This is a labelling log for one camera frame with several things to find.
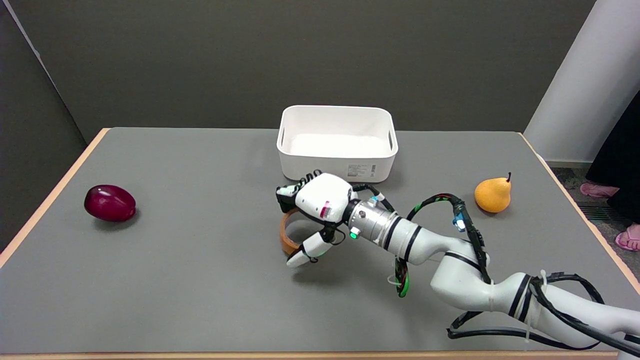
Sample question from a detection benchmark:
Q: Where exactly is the metal floor grille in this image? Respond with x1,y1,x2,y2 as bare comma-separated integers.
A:
579,204,624,224

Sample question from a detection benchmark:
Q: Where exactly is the yellow tape roll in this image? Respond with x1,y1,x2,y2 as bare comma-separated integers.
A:
279,208,304,255

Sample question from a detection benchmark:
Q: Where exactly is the black sleeved wire bundle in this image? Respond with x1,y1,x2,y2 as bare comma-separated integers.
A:
406,193,493,283

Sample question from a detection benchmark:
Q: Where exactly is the green wire loop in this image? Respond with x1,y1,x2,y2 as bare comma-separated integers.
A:
388,254,411,299

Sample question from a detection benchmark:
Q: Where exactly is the black cable loop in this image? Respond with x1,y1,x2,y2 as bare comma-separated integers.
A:
446,271,640,357

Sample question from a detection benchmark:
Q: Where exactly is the yellow pear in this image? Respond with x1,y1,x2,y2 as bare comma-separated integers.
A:
474,172,513,214

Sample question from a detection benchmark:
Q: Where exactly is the white plastic storage bin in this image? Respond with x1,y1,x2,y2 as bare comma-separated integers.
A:
276,104,399,183

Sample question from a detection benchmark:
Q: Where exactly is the pink slipper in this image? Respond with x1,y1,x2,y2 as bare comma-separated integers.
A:
579,182,620,199
614,223,640,253

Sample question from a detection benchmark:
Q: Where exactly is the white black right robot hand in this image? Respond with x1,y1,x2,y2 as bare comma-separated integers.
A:
275,170,360,268

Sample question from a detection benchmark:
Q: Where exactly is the person in black garment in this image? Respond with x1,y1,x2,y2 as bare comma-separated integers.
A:
584,91,640,224

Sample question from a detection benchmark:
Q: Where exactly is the dark red plum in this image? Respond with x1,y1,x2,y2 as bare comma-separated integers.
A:
83,184,137,223

